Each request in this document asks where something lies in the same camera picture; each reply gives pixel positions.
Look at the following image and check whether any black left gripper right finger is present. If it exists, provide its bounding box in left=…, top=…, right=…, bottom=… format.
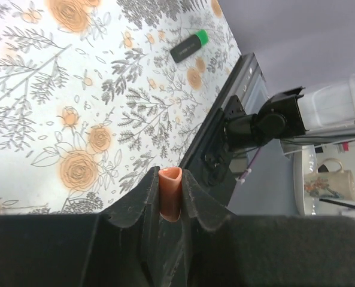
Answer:
left=181, top=170, right=355, bottom=286

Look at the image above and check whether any white plate off table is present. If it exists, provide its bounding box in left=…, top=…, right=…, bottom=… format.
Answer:
left=293, top=145, right=318, bottom=216

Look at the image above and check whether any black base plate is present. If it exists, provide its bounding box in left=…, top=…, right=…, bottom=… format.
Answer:
left=180, top=95, right=245, bottom=206

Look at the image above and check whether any floral white mug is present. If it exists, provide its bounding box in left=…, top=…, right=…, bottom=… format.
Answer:
left=305, top=158, right=355, bottom=201

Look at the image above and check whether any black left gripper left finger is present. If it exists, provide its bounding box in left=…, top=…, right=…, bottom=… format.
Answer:
left=0, top=167, right=159, bottom=286

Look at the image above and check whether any pink pen cap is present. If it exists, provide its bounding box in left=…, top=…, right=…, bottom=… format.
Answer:
left=159, top=167, right=183, bottom=222

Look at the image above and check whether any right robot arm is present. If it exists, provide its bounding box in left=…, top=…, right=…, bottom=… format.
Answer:
left=223, top=77, right=355, bottom=151

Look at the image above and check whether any aluminium frame rail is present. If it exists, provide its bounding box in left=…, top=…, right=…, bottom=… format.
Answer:
left=205, top=53, right=269, bottom=120

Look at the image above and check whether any green capped black highlighter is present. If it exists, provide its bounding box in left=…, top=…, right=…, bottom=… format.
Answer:
left=170, top=29, right=209, bottom=63

